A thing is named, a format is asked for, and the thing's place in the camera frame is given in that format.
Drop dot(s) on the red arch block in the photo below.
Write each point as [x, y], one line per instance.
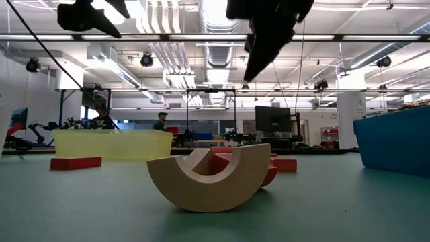
[220, 163]

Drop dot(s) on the blue plastic bin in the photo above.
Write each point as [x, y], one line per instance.
[396, 141]

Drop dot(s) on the black background monitor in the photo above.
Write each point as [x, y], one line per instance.
[94, 99]

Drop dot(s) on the black overhead frame bar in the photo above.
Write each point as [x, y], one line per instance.
[188, 37]

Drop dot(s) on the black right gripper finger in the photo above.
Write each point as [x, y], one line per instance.
[265, 50]

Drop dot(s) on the silver ceiling duct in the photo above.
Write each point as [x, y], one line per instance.
[220, 53]

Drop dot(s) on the blue screen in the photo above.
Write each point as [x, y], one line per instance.
[20, 119]

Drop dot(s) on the person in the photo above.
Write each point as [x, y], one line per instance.
[160, 124]
[104, 121]

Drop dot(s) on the long red bar block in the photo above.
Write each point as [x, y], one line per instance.
[75, 163]

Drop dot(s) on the black background robot arm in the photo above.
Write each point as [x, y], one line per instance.
[42, 127]

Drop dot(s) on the red box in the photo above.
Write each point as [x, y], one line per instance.
[172, 130]

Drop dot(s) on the white column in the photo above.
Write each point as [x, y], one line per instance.
[351, 111]

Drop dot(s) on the shelf with red bins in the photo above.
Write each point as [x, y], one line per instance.
[330, 138]

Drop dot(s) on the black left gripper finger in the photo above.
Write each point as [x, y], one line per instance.
[105, 27]
[119, 6]

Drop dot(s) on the blue box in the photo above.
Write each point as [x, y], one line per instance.
[205, 136]

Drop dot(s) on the large natural wooden arch block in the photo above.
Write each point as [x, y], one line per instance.
[208, 195]

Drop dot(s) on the translucent yellow plastic bin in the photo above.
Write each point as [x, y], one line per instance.
[114, 144]

